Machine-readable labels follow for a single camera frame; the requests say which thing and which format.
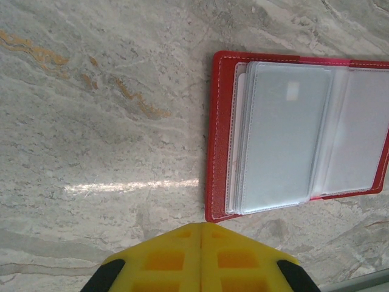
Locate aluminium mounting rail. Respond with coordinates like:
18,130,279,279
320,269,389,292

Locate white printed card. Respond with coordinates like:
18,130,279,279
234,70,249,186

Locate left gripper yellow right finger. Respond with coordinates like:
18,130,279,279
200,221,318,292

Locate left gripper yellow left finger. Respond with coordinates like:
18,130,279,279
81,222,201,292

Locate red leather card holder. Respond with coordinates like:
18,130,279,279
204,50,389,223

